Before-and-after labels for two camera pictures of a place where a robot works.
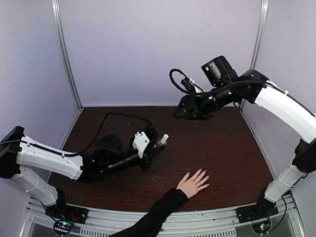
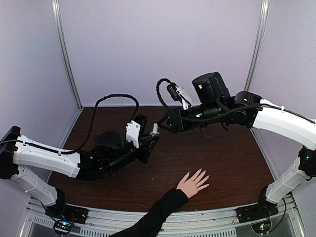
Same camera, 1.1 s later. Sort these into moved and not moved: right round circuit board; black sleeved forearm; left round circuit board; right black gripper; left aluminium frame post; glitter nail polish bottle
Moved: glitter nail polish bottle; right black gripper
Not moved: right round circuit board; black sleeved forearm; left round circuit board; left aluminium frame post
